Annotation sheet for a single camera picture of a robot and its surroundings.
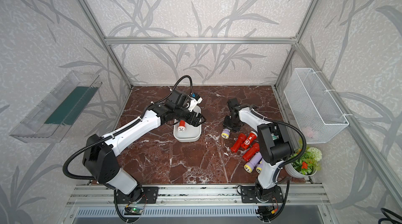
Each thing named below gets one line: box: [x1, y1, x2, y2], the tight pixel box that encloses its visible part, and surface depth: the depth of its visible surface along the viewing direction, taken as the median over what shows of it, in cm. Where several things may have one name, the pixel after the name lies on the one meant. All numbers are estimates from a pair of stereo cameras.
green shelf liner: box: [43, 86, 100, 126], surface depth 67 cm
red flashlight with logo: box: [240, 130, 259, 150], surface depth 91 cm
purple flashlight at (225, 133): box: [220, 128, 231, 139], surface depth 91 cm
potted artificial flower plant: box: [284, 147, 322, 179], surface depth 71 cm
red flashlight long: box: [230, 132, 247, 153], surface depth 91 cm
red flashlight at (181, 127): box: [176, 119, 186, 133], surface depth 96 cm
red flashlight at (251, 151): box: [242, 142, 261, 162], surface depth 88 cm
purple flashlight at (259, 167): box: [255, 160, 263, 174], surface depth 81 cm
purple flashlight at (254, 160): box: [243, 151, 263, 174], surface depth 83 cm
